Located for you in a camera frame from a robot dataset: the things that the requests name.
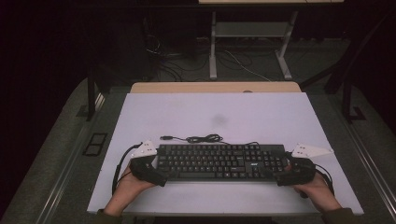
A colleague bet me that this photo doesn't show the person's right hand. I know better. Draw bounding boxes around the person's right hand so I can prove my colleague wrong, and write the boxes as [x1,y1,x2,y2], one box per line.
[291,172,343,215]

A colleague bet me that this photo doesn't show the black floor socket plate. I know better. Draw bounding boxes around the black floor socket plate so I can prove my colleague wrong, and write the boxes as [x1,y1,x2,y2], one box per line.
[82,133,108,157]

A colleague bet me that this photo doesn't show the white floor cable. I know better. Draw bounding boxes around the white floor cable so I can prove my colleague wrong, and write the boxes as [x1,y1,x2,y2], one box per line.
[223,49,272,82]

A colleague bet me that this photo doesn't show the right hand-held gripper cable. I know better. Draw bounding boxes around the right hand-held gripper cable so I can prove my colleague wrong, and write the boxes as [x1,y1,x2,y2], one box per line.
[300,163,335,200]

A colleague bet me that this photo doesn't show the black metal stand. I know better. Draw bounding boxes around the black metal stand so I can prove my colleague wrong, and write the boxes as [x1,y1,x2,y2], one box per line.
[86,63,110,122]
[300,12,368,124]

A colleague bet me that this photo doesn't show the left hand-held gripper cable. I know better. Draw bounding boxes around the left hand-held gripper cable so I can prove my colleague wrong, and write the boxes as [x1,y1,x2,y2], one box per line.
[111,142,144,195]

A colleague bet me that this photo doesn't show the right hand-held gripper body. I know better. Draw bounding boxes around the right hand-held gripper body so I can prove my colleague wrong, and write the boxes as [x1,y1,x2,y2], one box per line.
[283,143,334,187]

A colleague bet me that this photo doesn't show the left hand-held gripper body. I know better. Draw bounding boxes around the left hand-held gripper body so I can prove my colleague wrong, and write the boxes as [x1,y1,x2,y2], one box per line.
[129,140,163,184]

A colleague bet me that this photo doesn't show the hand-held gripper cable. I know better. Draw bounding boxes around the hand-held gripper cable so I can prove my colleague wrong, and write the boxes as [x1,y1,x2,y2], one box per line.
[300,163,335,200]
[111,142,144,195]

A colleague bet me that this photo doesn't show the grey metal desk frame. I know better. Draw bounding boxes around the grey metal desk frame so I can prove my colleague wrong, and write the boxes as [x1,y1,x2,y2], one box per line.
[199,0,345,80]

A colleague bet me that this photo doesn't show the wooden table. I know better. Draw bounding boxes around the wooden table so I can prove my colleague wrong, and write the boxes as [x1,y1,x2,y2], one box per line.
[130,81,303,94]

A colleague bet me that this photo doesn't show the person's left hand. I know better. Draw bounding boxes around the person's left hand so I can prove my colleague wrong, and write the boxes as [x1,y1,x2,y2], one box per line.
[103,166,156,217]

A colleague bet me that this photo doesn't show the black keyboard cable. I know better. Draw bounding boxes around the black keyboard cable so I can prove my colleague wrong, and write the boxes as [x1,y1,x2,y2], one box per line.
[159,133,261,147]

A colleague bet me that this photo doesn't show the black computer keyboard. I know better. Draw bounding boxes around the black computer keyboard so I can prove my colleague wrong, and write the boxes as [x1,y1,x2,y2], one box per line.
[155,143,289,183]

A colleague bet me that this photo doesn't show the black floor cables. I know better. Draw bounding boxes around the black floor cables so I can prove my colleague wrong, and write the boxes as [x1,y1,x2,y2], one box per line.
[145,33,210,82]

